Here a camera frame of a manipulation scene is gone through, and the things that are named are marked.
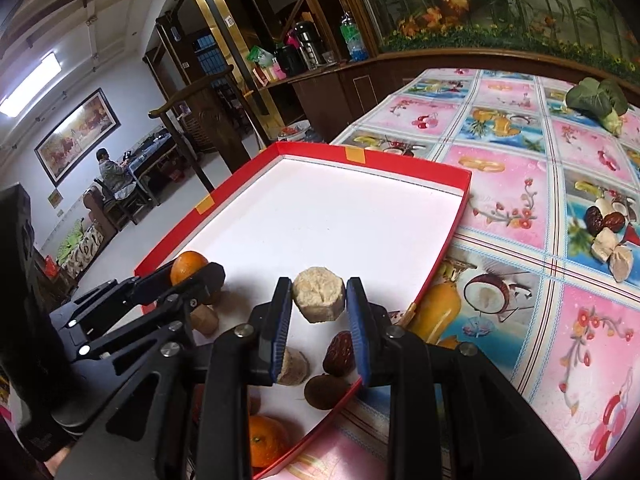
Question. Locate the dark dining table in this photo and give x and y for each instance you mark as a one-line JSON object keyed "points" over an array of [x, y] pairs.
{"points": [[152, 155]]}

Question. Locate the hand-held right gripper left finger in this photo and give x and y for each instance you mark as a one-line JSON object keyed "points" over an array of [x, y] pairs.
{"points": [[282, 330]]}

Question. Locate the patterned sofa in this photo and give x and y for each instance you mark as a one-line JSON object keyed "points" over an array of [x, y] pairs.
{"points": [[85, 240]]}

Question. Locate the red white bowl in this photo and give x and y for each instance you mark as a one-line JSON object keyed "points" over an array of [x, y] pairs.
{"points": [[294, 131]]}

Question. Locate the brown round nut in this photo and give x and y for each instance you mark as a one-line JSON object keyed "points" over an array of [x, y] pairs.
{"points": [[327, 392]]}

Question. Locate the black mug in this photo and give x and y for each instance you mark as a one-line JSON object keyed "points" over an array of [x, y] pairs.
{"points": [[287, 60]]}

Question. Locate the ceiling light panel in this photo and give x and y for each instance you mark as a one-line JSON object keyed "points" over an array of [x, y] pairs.
{"points": [[30, 85]]}

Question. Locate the peeled banana piece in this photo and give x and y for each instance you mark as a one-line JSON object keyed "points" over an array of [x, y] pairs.
{"points": [[294, 367], [621, 262], [604, 244]]}

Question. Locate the flower painted glass panel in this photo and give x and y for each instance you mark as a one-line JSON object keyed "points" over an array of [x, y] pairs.
{"points": [[500, 5]]}

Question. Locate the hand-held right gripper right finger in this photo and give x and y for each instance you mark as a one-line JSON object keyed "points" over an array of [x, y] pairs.
{"points": [[356, 330]]}

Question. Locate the steel thermos flask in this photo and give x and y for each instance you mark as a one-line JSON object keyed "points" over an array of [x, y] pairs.
{"points": [[306, 45]]}

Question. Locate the framed wall painting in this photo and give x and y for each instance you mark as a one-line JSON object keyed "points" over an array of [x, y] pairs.
{"points": [[77, 135]]}

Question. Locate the mandarin orange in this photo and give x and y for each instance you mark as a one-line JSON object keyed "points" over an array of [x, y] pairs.
{"points": [[187, 266], [267, 440]]}

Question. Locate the green bok choy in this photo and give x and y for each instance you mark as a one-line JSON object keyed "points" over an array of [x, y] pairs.
{"points": [[597, 102]]}

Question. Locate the dark wooden chair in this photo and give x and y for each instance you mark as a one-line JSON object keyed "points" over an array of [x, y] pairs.
{"points": [[200, 110]]}

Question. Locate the dark red date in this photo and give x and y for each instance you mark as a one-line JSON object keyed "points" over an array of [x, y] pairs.
{"points": [[594, 220], [340, 355], [614, 221]]}

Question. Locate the green packet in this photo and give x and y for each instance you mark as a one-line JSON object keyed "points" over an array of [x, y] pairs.
{"points": [[260, 55]]}

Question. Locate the red gift box tray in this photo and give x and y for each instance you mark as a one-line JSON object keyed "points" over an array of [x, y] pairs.
{"points": [[340, 210]]}

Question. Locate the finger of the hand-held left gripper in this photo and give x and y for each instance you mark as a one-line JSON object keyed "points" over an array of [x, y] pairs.
{"points": [[175, 320], [120, 297]]}

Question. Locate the clear plastic bottle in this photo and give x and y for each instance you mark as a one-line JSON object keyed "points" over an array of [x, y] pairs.
{"points": [[354, 40]]}

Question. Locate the beige yam chunk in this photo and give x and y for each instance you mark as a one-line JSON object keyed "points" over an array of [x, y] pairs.
{"points": [[319, 292]]}

